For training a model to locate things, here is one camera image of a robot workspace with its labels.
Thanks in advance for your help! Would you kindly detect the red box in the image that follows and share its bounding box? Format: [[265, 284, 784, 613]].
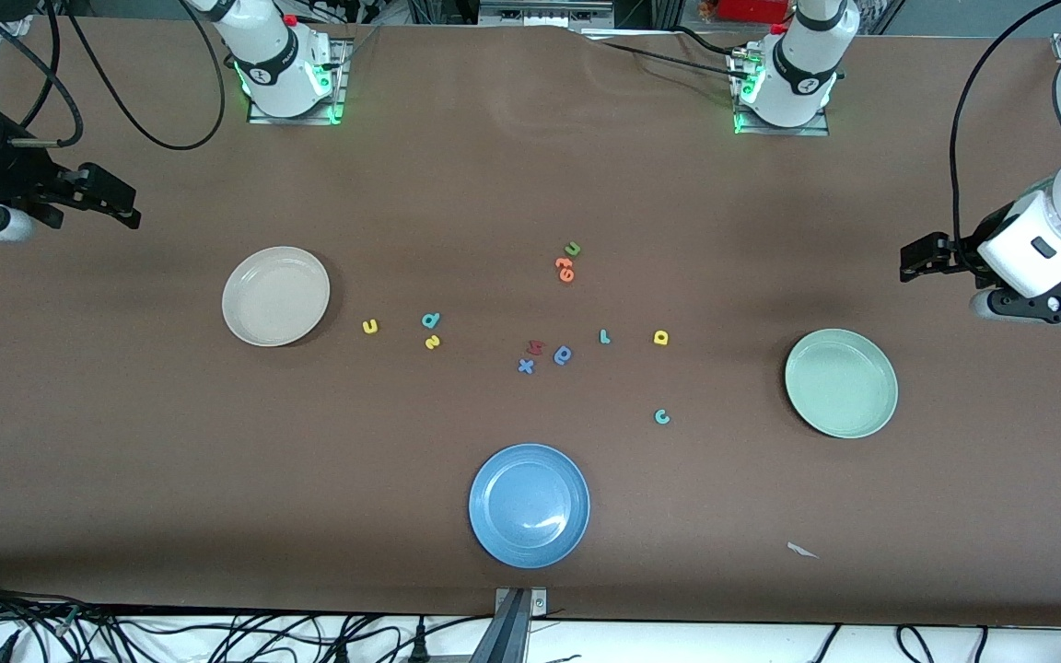
[[715, 0, 790, 25]]

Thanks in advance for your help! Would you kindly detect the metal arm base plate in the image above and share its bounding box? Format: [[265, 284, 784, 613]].
[[248, 37, 353, 126], [731, 46, 832, 138]]

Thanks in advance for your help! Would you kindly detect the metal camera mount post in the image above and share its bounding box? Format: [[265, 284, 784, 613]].
[[471, 587, 550, 663]]

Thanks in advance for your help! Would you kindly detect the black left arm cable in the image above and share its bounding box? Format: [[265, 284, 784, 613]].
[[949, 0, 1061, 245]]

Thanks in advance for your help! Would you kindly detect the green plate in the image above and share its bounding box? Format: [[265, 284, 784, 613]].
[[784, 328, 900, 439]]

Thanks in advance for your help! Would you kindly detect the beige plate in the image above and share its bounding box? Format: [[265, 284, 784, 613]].
[[221, 245, 332, 348]]

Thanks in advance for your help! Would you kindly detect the blue plate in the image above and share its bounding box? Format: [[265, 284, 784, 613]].
[[468, 443, 591, 570]]

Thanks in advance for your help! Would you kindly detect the grey power strip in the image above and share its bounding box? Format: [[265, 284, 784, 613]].
[[478, 0, 615, 29]]

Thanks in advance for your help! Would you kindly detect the black cable on table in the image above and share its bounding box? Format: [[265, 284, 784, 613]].
[[581, 39, 743, 79], [673, 26, 748, 58]]

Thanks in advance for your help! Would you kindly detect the black looping arm cable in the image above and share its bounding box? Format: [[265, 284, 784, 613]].
[[65, 0, 227, 151]]

